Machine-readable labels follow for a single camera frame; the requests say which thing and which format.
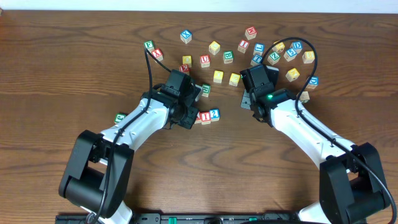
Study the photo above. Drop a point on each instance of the yellow block right middle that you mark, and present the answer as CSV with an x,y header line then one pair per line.
x,y
292,74

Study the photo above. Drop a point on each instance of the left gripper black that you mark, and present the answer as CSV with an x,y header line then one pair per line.
x,y
193,115

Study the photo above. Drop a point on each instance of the green J block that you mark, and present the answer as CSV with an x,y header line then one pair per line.
x,y
119,117

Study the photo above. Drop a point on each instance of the red Y block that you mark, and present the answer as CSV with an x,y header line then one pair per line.
x,y
157,53

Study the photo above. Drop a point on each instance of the plain white wooden block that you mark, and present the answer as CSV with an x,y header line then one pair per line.
x,y
304,97

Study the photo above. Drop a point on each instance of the green F block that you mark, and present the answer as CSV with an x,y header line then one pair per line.
x,y
149,45

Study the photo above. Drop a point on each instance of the yellow block centre left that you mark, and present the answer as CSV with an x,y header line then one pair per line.
x,y
218,76

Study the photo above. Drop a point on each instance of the blue S block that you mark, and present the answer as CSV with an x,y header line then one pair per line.
x,y
290,54

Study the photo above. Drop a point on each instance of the blue D block upper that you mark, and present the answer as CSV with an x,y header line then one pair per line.
x,y
296,46

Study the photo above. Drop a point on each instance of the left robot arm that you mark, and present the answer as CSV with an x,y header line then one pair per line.
x,y
98,170

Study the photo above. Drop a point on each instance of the blue D block right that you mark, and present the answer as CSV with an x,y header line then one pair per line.
x,y
313,82

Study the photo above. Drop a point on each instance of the red A block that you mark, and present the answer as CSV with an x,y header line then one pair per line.
x,y
198,118

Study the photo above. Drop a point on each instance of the blue X block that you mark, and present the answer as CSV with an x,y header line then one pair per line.
x,y
186,36

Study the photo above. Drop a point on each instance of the blue 2 block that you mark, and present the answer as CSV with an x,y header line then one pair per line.
x,y
214,114

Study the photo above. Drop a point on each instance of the yellow block top right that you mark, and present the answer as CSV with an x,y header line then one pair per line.
x,y
278,46

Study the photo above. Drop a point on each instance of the yellow block upper left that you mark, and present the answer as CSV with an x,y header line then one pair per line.
x,y
187,60

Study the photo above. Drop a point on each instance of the green Z block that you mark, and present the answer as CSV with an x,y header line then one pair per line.
x,y
273,58

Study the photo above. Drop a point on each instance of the green B block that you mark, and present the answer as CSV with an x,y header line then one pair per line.
x,y
228,56

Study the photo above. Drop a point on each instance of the yellow B block far right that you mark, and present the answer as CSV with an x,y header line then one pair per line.
x,y
308,57

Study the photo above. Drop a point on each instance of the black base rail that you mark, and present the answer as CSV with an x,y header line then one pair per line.
x,y
156,218

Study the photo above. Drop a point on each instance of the yellow block centre right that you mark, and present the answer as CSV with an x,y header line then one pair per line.
x,y
234,79

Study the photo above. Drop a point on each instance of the red E block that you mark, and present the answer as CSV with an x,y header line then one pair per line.
x,y
184,69

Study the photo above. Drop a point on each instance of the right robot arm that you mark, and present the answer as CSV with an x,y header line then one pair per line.
x,y
352,183

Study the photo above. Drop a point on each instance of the red W block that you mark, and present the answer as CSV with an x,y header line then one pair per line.
x,y
251,33

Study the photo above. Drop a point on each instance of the green R block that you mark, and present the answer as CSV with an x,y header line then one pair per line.
x,y
206,90

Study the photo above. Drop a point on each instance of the yellow block top centre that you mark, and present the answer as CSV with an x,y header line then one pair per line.
x,y
214,47

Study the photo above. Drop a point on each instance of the red U block upper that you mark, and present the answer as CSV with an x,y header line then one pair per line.
x,y
205,61

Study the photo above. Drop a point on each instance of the blue L block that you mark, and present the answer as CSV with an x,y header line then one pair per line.
x,y
259,49

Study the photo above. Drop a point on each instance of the blue d block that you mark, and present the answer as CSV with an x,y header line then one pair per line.
x,y
313,82
296,46

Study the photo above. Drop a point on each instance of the red i block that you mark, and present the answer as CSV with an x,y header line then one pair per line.
x,y
205,118
243,46

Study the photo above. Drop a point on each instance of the blue T block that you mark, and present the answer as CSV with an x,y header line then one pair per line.
x,y
256,60

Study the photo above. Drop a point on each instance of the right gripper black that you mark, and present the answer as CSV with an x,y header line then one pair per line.
x,y
245,101

